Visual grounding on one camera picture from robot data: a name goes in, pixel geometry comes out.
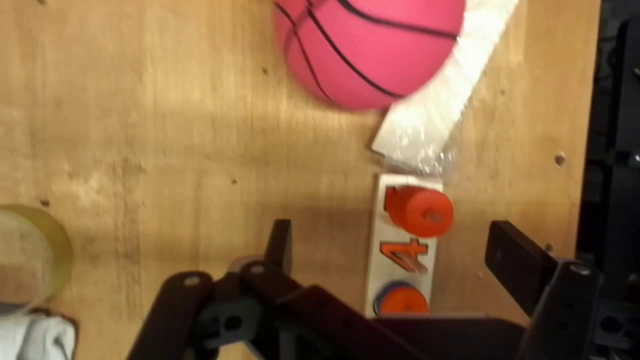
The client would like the dark orange peg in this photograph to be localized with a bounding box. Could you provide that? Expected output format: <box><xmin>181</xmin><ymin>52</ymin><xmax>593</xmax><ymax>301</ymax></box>
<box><xmin>373</xmin><ymin>282</ymin><xmax>434</xmax><ymax>320</ymax></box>

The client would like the pink basketball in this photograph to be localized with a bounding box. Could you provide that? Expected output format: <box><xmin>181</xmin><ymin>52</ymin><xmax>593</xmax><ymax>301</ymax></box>
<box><xmin>272</xmin><ymin>0</ymin><xmax>469</xmax><ymax>112</ymax></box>

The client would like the white folded towel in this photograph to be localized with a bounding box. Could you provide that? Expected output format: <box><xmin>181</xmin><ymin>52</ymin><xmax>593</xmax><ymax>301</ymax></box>
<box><xmin>0</xmin><ymin>306</ymin><xmax>80</xmax><ymax>360</ymax></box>

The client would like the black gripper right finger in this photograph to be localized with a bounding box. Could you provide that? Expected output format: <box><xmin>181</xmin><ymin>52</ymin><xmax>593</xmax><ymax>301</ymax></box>
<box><xmin>484</xmin><ymin>220</ymin><xmax>606</xmax><ymax>360</ymax></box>

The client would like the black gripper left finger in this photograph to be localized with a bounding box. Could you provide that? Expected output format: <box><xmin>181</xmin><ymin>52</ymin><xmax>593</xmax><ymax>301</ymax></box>
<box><xmin>129</xmin><ymin>218</ymin><xmax>316</xmax><ymax>360</ymax></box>

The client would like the clear tape roll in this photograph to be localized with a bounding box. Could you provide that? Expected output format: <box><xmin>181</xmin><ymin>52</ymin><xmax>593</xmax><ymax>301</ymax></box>
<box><xmin>0</xmin><ymin>202</ymin><xmax>76</xmax><ymax>315</ymax></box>

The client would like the tall red peg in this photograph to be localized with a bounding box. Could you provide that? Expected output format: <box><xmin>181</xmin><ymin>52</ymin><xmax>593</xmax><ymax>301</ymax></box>
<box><xmin>385</xmin><ymin>184</ymin><xmax>457</xmax><ymax>239</ymax></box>

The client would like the white wooden plank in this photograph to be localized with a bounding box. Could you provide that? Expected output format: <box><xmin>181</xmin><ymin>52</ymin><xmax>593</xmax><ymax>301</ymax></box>
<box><xmin>368</xmin><ymin>0</ymin><xmax>523</xmax><ymax>177</ymax></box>

